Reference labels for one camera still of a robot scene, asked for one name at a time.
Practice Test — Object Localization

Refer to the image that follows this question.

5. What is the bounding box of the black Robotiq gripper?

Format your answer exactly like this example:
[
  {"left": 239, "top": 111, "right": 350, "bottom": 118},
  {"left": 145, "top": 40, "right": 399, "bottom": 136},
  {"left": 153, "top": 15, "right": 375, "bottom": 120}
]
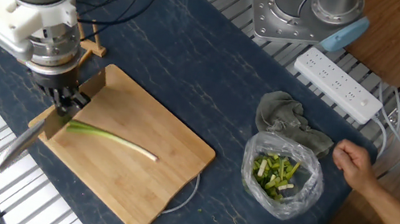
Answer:
[{"left": 26, "top": 58, "right": 96, "bottom": 121}]

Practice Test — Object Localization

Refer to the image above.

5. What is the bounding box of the scallion stalk with white root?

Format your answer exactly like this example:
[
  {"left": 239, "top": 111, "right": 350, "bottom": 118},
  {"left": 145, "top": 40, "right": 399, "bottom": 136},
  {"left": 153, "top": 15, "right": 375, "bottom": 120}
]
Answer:
[{"left": 63, "top": 118, "right": 163, "bottom": 163}]

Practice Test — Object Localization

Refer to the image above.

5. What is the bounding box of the steel cleaver knife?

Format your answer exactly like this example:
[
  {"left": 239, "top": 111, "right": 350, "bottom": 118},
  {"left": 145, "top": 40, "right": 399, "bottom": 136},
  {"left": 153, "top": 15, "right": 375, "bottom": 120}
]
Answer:
[{"left": 0, "top": 51, "right": 109, "bottom": 188}]

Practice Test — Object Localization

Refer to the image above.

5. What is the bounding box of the clear plastic bag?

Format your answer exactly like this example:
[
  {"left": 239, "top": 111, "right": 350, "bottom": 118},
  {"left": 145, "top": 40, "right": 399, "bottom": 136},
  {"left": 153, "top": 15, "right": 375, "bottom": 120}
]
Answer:
[{"left": 234, "top": 128, "right": 333, "bottom": 224}]

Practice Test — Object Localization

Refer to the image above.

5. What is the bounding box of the person's right hand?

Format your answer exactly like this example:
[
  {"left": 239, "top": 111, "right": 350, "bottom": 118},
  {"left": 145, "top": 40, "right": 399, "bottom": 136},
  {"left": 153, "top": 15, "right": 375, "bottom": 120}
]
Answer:
[{"left": 326, "top": 137, "right": 385, "bottom": 198}]

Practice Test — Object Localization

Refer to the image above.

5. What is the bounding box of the wooden peg rack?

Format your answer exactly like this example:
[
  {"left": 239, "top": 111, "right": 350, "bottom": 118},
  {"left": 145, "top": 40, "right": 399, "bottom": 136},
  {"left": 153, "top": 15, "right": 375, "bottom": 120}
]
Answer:
[{"left": 68, "top": 17, "right": 112, "bottom": 71}]

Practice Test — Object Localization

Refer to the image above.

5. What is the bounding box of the bamboo cutting board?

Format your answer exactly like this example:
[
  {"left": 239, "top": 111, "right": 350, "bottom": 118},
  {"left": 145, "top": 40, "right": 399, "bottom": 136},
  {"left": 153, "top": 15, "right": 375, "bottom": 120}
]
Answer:
[{"left": 13, "top": 51, "right": 228, "bottom": 224}]

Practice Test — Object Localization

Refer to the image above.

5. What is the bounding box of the dark blue marbled mat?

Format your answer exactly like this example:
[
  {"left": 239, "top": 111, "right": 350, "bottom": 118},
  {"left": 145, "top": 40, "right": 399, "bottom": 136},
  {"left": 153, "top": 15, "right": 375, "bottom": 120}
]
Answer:
[{"left": 0, "top": 0, "right": 400, "bottom": 224}]

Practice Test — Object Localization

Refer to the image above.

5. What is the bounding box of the grey crumpled cloth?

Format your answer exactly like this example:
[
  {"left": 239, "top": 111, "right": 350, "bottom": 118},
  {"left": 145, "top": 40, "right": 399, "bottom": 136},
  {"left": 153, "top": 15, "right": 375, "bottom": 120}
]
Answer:
[{"left": 250, "top": 87, "right": 342, "bottom": 161}]

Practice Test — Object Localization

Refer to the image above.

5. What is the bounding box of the chopped scallion heap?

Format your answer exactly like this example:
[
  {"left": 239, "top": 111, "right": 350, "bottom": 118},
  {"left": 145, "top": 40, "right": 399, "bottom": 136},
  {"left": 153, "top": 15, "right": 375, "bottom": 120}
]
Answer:
[{"left": 247, "top": 149, "right": 303, "bottom": 204}]

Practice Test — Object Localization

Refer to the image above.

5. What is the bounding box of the white power strip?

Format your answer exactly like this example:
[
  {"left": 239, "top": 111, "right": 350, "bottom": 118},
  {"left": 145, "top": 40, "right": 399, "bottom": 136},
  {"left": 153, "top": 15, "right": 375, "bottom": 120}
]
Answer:
[{"left": 286, "top": 43, "right": 391, "bottom": 128}]

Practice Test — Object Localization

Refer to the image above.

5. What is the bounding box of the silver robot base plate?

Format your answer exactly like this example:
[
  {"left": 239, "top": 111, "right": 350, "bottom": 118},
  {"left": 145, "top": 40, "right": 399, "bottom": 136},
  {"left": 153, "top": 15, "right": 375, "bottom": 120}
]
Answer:
[{"left": 243, "top": 0, "right": 336, "bottom": 51}]

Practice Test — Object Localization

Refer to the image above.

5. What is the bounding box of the white power cable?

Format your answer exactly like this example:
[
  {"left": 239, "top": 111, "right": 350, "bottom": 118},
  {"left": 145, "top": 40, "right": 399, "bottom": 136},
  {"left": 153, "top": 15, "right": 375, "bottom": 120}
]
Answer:
[{"left": 354, "top": 79, "right": 400, "bottom": 183}]

